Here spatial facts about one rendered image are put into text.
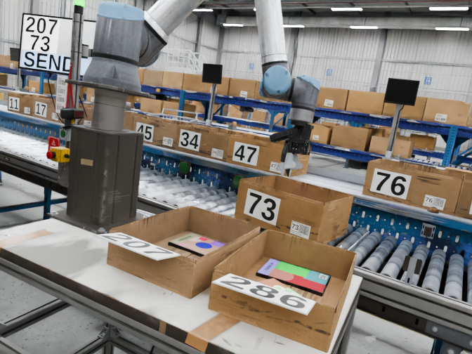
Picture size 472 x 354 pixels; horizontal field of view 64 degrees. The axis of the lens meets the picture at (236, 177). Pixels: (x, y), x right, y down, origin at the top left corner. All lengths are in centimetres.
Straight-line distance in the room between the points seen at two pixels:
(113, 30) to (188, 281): 82
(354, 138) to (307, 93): 489
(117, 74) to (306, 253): 82
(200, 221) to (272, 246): 28
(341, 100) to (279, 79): 539
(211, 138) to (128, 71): 102
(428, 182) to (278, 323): 116
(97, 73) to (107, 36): 12
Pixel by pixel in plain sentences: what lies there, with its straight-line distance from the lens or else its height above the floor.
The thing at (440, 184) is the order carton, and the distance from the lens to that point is 185.
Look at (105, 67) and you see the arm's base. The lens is 132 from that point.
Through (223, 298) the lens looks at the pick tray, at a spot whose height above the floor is 79.
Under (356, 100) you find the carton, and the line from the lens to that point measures 660.
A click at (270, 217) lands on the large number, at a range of 151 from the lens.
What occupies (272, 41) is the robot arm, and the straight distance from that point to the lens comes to 132.
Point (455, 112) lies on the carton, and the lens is 637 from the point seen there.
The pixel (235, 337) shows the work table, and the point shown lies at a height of 75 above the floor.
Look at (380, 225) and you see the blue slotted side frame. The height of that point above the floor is 77.
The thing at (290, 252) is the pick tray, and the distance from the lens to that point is 122.
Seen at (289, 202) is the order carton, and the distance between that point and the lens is 146.
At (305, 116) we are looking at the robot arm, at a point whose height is 121.
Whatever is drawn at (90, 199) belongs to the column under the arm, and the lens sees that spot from 136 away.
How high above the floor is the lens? 122
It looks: 11 degrees down
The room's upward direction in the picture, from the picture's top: 8 degrees clockwise
